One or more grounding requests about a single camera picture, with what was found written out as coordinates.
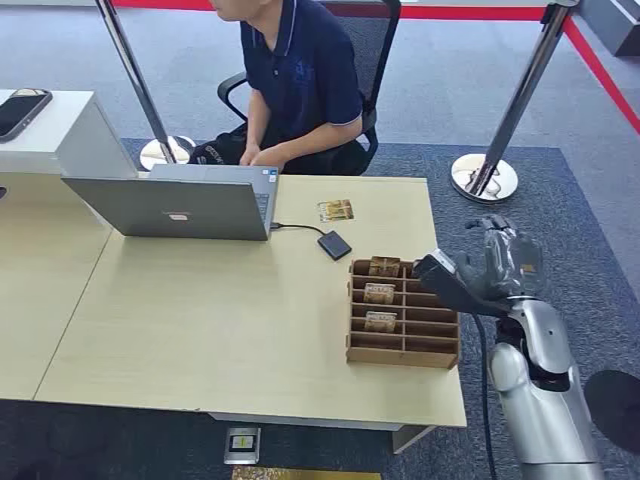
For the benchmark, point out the yellow patterned floor mat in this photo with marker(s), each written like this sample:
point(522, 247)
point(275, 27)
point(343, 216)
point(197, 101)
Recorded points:
point(300, 474)

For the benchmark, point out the person's left forearm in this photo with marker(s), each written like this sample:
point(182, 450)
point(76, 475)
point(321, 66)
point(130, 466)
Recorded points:
point(320, 139)

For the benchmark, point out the chrome stanchion post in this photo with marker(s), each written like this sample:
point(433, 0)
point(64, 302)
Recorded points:
point(135, 73)
point(525, 86)

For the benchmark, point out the grey laptop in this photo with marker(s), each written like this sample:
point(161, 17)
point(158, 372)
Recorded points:
point(164, 205)

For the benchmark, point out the black phone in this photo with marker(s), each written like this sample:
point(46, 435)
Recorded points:
point(20, 112)

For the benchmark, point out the brown printed card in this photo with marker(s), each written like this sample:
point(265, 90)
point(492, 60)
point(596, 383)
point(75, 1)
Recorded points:
point(384, 267)
point(379, 293)
point(380, 322)

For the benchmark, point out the wooden card organizer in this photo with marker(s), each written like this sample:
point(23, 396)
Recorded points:
point(430, 331)

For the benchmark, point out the white cabinet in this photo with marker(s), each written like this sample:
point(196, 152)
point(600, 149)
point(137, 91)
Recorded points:
point(75, 139)

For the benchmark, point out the black office chair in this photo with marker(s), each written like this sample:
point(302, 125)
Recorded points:
point(372, 46)

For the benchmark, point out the grey plinth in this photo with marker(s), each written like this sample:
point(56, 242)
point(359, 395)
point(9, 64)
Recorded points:
point(620, 20)

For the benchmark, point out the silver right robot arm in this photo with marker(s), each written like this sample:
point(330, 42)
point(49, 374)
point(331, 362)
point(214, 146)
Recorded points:
point(545, 411)

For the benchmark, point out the red barrier belt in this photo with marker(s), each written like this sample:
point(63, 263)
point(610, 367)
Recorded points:
point(600, 73)
point(450, 12)

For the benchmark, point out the black external drive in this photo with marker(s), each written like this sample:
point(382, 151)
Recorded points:
point(333, 245)

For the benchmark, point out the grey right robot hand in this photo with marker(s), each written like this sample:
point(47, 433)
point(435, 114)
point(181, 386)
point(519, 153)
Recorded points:
point(510, 265)

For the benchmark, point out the metal floor socket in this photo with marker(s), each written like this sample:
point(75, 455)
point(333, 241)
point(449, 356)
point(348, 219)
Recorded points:
point(242, 444)

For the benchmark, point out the yellow printed card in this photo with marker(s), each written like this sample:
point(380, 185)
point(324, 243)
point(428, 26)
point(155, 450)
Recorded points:
point(336, 210)

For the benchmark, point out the person's right hand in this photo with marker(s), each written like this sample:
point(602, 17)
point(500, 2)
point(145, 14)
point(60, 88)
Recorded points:
point(250, 155)

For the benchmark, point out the person's right forearm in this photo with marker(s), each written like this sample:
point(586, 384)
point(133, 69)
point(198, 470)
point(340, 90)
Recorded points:
point(257, 119)

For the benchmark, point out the person's left hand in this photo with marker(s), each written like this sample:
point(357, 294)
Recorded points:
point(271, 159)

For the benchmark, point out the person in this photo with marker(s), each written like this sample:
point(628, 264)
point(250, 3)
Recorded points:
point(300, 79)

